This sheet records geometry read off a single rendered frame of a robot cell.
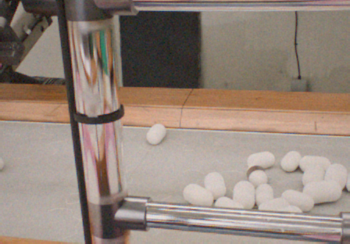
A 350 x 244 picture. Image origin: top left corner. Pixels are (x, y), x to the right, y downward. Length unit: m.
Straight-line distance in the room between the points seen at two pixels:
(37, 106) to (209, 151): 0.28
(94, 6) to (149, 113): 0.45
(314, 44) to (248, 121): 1.93
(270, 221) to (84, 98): 0.11
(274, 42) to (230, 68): 0.27
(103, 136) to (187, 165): 0.31
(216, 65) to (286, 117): 1.95
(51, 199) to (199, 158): 0.18
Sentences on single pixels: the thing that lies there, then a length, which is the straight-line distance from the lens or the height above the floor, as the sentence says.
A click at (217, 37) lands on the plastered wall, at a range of 2.55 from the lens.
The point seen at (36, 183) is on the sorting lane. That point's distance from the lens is 0.54.
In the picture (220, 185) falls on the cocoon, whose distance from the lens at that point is 0.47.
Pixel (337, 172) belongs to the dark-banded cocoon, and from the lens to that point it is 0.50.
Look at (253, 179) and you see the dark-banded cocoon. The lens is 0.49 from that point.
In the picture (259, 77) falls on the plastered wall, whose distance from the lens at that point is 2.59.
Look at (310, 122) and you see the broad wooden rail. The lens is 0.65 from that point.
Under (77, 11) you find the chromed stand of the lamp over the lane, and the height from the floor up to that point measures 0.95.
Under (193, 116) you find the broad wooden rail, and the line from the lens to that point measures 0.65.
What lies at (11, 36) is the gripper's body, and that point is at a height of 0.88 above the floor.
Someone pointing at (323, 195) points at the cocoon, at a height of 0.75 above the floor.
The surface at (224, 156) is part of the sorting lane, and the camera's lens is 0.57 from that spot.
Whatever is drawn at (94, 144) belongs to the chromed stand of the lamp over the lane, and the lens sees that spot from 0.24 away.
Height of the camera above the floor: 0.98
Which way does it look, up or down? 21 degrees down
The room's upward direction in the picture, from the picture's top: 2 degrees counter-clockwise
